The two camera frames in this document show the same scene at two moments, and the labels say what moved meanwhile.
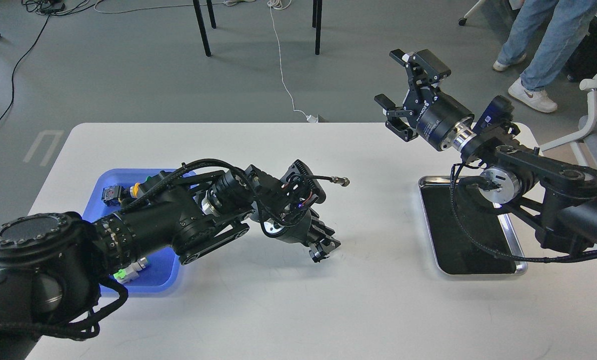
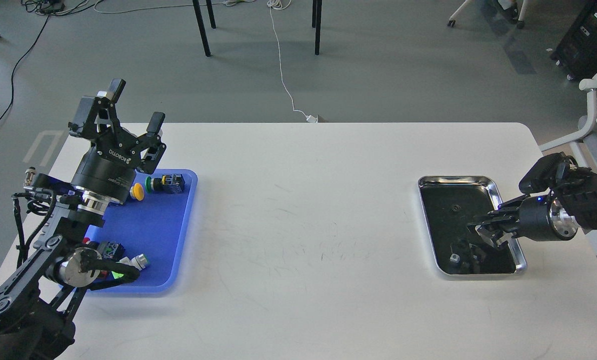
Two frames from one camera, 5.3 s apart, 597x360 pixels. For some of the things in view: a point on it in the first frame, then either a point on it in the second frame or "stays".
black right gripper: x=442 y=113 -> x=539 y=218
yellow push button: x=134 y=190 stays
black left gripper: x=294 y=225 -> x=107 y=170
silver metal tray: x=468 y=234 stays
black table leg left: x=202 y=27 stays
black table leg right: x=317 y=20 stays
